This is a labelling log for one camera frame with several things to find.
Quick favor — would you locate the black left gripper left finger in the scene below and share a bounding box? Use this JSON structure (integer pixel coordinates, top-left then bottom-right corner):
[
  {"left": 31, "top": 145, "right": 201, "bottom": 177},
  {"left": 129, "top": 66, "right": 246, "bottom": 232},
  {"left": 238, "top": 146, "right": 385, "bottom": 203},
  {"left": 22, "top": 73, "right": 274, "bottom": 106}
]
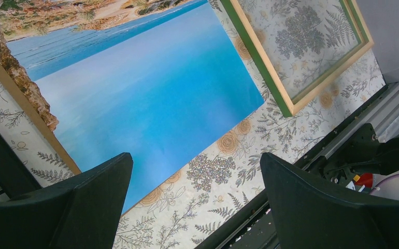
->
[{"left": 0, "top": 153, "right": 133, "bottom": 248}]

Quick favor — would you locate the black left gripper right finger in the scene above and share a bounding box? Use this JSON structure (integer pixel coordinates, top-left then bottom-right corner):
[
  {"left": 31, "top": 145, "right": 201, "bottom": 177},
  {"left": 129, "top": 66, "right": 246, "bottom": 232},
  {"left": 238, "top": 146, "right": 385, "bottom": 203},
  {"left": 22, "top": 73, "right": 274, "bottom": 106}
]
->
[{"left": 260, "top": 153, "right": 399, "bottom": 248}]

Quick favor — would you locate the seascape photo print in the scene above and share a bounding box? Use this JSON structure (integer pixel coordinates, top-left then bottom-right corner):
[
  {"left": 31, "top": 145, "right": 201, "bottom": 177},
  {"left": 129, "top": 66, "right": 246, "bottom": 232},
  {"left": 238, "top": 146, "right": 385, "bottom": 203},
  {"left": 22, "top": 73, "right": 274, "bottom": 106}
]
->
[{"left": 0, "top": 1, "right": 264, "bottom": 213}]

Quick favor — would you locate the wooden picture frame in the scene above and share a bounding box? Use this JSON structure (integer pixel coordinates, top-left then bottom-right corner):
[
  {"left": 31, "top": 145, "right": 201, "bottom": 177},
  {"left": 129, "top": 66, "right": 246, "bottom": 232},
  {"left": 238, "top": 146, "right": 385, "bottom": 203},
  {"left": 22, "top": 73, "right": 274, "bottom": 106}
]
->
[{"left": 221, "top": 1, "right": 374, "bottom": 117}]

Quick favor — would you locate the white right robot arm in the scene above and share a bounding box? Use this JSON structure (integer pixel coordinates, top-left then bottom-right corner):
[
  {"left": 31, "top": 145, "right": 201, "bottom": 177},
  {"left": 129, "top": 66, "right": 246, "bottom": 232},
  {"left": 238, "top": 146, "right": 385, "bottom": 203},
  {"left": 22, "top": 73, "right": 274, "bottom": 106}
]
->
[{"left": 310, "top": 123, "right": 399, "bottom": 186}]

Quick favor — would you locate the black poker chip case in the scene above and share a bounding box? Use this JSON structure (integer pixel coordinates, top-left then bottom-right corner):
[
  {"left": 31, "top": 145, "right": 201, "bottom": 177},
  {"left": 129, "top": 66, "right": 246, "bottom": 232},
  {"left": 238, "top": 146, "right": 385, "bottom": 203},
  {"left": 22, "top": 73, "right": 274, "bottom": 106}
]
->
[{"left": 0, "top": 134, "right": 42, "bottom": 198}]

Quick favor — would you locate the floral patterned tablecloth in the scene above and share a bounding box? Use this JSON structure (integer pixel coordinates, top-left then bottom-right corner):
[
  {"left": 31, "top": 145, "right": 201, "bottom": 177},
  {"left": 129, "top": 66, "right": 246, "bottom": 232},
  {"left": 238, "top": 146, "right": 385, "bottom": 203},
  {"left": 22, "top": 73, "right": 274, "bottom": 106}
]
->
[{"left": 0, "top": 1, "right": 383, "bottom": 248}]

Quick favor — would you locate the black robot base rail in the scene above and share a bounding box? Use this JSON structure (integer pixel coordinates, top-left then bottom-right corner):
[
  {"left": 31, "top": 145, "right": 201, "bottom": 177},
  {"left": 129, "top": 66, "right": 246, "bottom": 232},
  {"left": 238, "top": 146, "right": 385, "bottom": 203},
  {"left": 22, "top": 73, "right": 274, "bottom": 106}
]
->
[{"left": 199, "top": 82, "right": 399, "bottom": 248}]

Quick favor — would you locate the aluminium cable tray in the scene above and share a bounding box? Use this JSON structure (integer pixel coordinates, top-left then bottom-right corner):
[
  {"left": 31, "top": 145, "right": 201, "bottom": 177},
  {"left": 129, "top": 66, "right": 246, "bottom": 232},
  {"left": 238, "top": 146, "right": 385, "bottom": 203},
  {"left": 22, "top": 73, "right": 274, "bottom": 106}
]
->
[{"left": 319, "top": 82, "right": 399, "bottom": 158}]

